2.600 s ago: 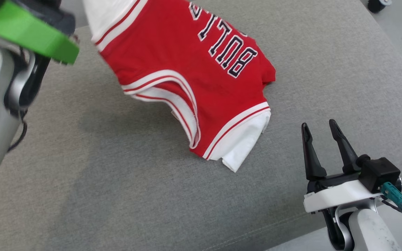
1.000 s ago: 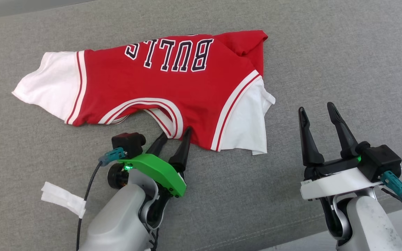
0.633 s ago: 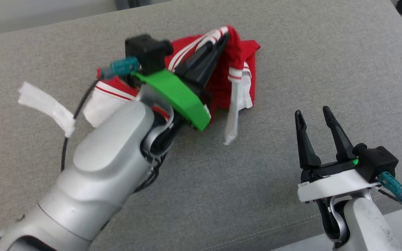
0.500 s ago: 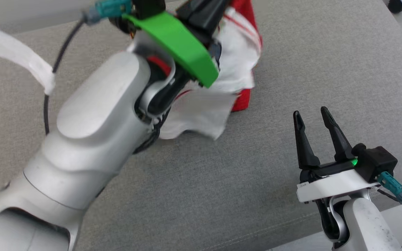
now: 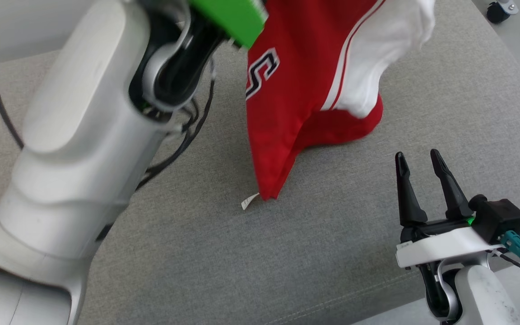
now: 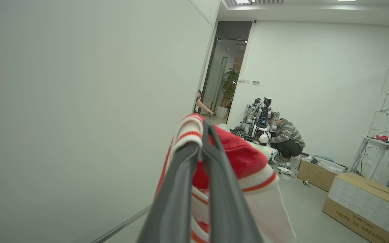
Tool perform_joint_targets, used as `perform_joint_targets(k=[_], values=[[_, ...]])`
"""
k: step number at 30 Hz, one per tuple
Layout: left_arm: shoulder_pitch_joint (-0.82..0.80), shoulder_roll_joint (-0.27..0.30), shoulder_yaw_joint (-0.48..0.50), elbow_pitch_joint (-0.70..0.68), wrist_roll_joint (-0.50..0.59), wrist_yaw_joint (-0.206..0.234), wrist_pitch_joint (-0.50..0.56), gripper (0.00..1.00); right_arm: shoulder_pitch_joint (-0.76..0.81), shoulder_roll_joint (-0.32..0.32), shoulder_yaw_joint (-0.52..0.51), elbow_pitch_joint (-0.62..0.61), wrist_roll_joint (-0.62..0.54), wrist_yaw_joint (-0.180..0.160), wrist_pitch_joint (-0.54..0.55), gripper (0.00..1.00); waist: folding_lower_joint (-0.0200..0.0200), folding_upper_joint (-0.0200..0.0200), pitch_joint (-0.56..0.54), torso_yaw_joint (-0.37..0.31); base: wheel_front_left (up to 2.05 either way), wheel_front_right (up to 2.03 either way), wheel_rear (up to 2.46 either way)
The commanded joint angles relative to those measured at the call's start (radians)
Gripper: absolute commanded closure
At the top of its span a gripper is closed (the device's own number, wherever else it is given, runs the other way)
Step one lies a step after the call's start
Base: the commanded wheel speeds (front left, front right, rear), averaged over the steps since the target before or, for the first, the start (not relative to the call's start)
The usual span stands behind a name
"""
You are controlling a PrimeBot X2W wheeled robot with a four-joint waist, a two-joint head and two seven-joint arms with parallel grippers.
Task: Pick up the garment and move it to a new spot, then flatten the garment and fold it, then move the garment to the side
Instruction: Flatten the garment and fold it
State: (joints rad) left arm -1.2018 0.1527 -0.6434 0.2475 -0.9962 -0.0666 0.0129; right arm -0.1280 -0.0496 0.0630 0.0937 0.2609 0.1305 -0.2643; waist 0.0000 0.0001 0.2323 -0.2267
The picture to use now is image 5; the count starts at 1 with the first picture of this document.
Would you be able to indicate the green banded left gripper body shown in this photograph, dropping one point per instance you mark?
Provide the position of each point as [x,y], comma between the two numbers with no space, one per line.
[233,18]

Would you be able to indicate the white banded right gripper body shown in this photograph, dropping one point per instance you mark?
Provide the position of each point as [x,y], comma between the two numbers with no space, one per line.
[445,246]

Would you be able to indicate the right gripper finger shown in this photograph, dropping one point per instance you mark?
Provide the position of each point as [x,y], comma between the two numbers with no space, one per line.
[408,198]
[453,194]

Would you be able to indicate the red white basketball jersey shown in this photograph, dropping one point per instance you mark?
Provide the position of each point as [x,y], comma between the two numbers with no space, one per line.
[296,113]

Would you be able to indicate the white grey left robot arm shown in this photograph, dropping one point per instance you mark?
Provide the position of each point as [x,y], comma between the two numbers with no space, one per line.
[84,135]

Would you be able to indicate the grey fabric sofa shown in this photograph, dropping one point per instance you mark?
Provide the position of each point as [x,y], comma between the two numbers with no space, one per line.
[332,248]

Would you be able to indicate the black caster wheel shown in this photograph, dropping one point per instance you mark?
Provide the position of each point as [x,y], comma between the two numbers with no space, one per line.
[499,11]

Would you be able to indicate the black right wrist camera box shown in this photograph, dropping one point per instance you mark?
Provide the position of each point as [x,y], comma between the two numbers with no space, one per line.
[499,219]

